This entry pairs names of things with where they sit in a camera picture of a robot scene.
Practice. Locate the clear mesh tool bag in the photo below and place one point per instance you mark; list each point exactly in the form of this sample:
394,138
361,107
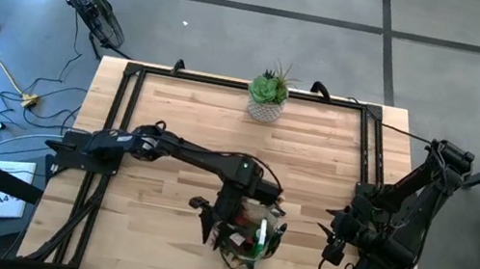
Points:
272,220

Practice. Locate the succulent in white pot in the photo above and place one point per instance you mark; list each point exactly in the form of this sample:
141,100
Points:
267,91

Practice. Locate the black aluminium table frame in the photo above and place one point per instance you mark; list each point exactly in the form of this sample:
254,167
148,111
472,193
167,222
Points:
205,79

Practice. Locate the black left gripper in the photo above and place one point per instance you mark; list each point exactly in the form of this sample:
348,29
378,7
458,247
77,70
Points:
234,197

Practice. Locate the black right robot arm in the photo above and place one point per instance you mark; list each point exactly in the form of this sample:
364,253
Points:
420,223

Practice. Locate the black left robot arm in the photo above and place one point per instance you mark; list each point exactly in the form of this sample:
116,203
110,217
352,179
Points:
198,152

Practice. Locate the black pruning shears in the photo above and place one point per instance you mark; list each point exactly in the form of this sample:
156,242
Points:
280,233

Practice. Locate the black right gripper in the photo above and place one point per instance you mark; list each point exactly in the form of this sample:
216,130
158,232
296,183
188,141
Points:
353,229

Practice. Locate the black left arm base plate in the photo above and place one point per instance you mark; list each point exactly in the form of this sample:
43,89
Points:
65,156

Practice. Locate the black table clamp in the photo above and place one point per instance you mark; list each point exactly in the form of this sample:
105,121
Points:
178,66
321,89

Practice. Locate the black floor fan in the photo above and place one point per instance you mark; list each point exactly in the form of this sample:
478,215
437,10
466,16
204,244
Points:
90,7

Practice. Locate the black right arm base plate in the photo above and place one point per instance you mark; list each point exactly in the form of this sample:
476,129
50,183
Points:
363,190

